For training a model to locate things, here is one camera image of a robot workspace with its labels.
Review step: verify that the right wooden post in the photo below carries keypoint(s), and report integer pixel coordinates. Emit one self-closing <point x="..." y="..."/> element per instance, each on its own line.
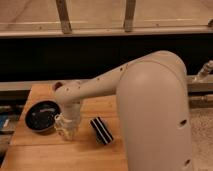
<point x="129" y="15"/>

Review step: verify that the black white striped block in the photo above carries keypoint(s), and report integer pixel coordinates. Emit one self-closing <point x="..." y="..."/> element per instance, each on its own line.
<point x="102" y="133"/>

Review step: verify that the metal fitting at right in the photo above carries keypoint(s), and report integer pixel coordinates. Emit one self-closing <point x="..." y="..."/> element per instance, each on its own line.
<point x="204" y="71"/>

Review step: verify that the blue object at left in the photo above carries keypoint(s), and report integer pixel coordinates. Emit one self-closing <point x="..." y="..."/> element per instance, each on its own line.
<point x="4" y="119"/>

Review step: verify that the black round bowl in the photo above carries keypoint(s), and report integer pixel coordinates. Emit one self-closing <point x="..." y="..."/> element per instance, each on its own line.
<point x="41" y="116"/>

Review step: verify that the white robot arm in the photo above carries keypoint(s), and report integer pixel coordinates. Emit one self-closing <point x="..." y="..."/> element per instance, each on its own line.
<point x="152" y="105"/>

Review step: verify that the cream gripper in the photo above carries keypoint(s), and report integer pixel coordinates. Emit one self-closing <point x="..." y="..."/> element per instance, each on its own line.
<point x="70" y="127"/>

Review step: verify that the wooden post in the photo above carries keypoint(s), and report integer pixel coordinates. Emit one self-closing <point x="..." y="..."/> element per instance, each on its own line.
<point x="63" y="16"/>
<point x="129" y="15"/>

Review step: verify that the beige ceramic cup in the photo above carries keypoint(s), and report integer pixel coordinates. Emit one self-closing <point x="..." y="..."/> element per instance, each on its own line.
<point x="57" y="85"/>

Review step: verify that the left wooden post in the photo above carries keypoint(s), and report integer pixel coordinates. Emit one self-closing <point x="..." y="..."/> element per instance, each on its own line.
<point x="63" y="16"/>

